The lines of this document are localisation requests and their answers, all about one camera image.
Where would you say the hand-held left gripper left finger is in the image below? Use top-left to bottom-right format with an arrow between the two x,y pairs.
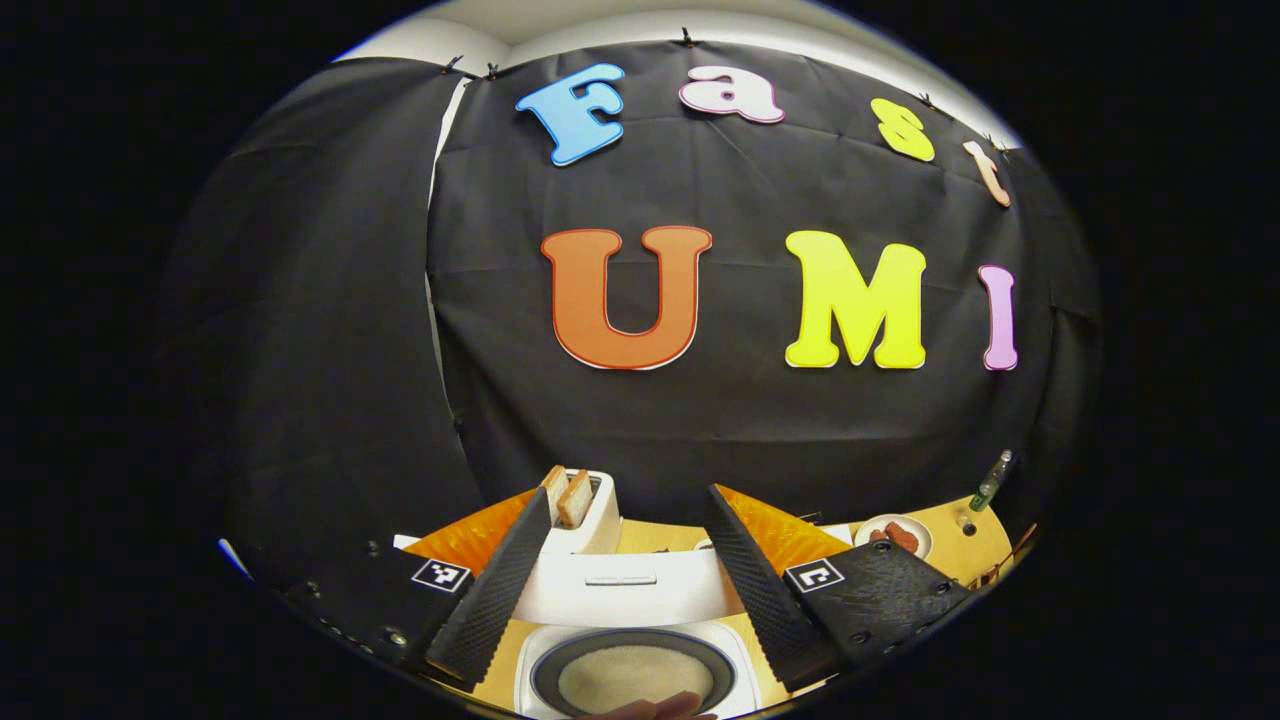
280,487 -> 553,691

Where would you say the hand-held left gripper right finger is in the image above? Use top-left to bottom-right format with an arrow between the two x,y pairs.
703,484 -> 973,691

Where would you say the white rice cooker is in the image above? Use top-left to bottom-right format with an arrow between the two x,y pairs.
512,549 -> 766,720

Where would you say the white rice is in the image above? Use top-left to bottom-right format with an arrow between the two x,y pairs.
557,645 -> 716,717

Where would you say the wire chopstick holder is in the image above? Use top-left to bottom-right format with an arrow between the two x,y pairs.
965,548 -> 1029,591

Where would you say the brown toast slice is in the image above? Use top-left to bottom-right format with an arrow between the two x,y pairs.
556,470 -> 594,530
541,465 -> 571,528

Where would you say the white toaster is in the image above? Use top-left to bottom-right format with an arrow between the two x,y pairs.
540,470 -> 623,557

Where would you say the white round plate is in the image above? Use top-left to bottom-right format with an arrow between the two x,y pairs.
853,513 -> 934,561

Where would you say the black backdrop cloth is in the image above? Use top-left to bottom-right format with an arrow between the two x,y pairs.
155,40 -> 1101,601

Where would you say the green plastic water bottle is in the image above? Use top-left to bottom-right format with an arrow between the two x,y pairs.
968,449 -> 1014,513

